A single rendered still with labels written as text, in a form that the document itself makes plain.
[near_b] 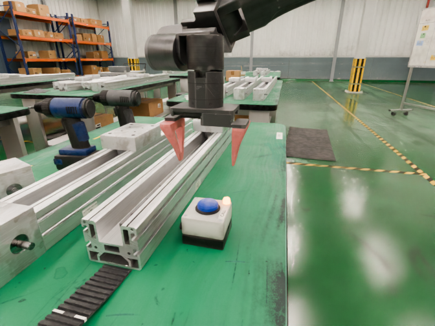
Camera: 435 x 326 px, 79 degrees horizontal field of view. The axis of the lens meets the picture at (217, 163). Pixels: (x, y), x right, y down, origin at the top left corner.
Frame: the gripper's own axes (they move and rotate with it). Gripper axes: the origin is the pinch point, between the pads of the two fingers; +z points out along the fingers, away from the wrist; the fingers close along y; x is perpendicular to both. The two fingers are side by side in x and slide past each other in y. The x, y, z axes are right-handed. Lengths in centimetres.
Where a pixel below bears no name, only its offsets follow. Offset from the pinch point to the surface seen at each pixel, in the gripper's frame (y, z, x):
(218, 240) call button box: -3.2, 14.3, 4.0
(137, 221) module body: 8.5, 7.8, 10.4
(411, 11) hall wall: -538, -216, -1498
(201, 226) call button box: -0.1, 11.7, 4.0
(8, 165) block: 48.5, 7.0, -1.6
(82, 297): 12.7, 15.1, 19.7
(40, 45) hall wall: 1073, -67, -1024
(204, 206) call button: 0.1, 9.0, 1.7
